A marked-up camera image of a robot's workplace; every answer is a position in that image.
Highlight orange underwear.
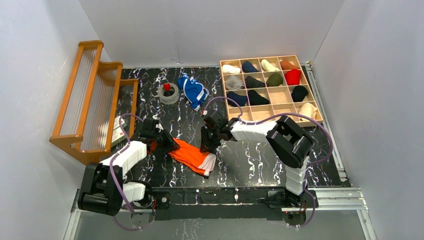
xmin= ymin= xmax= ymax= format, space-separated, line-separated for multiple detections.
xmin=169 ymin=138 xmax=217 ymax=177

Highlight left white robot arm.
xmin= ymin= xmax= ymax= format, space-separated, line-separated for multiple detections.
xmin=77 ymin=118 xmax=180 ymax=216

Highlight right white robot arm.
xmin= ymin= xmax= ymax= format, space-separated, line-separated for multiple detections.
xmin=200 ymin=111 xmax=313 ymax=201

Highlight blue underwear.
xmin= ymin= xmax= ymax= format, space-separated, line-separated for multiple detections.
xmin=177 ymin=73 xmax=209 ymax=111

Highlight clear tape roll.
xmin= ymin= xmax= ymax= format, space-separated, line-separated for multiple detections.
xmin=157 ymin=83 xmax=180 ymax=105

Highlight white box red label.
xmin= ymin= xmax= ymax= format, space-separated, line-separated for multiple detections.
xmin=113 ymin=115 xmax=127 ymax=130

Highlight grey rolled cloth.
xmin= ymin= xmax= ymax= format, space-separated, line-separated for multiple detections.
xmin=224 ymin=75 xmax=245 ymax=91

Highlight black rolled cloth middle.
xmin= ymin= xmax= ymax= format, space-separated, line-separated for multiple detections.
xmin=247 ymin=90 xmax=270 ymax=106

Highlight black rolled cloth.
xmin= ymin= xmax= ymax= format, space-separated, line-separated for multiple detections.
xmin=291 ymin=85 xmax=309 ymax=103
xmin=247 ymin=90 xmax=270 ymax=106

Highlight small red cap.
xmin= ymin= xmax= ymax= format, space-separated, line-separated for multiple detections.
xmin=163 ymin=83 xmax=171 ymax=92

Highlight dark patterned rolled cloth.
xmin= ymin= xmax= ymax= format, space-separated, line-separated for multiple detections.
xmin=245 ymin=75 xmax=266 ymax=89

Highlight white rolled cloth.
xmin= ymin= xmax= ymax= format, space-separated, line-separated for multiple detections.
xmin=221 ymin=64 xmax=241 ymax=75

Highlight wooden acrylic tiered rack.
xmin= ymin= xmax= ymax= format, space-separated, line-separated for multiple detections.
xmin=49 ymin=40 xmax=139 ymax=165

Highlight wooden compartment organizer box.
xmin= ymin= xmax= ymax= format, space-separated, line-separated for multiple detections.
xmin=219 ymin=55 xmax=324 ymax=127

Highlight navy rolled cloth top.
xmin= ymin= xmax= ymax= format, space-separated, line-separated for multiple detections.
xmin=241 ymin=61 xmax=259 ymax=73

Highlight olive rolled cloth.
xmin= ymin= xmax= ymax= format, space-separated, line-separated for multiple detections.
xmin=266 ymin=73 xmax=284 ymax=87

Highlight cream rolled cloth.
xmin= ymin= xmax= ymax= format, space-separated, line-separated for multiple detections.
xmin=260 ymin=59 xmax=280 ymax=72

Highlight black rolled cloth right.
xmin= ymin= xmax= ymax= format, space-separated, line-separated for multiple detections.
xmin=291 ymin=85 xmax=309 ymax=103

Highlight red rolled cloth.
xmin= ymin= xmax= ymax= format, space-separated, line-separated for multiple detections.
xmin=284 ymin=69 xmax=301 ymax=86

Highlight rust orange rolled cloth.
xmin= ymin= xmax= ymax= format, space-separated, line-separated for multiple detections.
xmin=279 ymin=59 xmax=299 ymax=71

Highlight beige rolled cloth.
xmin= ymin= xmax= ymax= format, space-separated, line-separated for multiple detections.
xmin=298 ymin=102 xmax=318 ymax=119

